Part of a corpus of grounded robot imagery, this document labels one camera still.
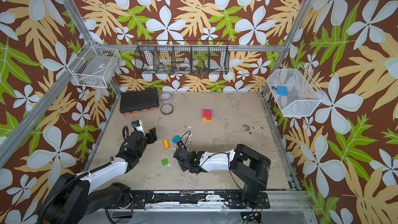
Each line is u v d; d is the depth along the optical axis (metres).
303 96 0.78
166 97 1.18
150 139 0.78
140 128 0.77
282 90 0.86
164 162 0.87
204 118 1.02
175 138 0.95
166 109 1.11
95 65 0.86
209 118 1.01
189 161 0.66
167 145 0.92
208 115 1.01
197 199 0.75
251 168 0.45
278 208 0.72
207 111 1.05
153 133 0.80
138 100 1.11
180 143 0.78
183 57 0.98
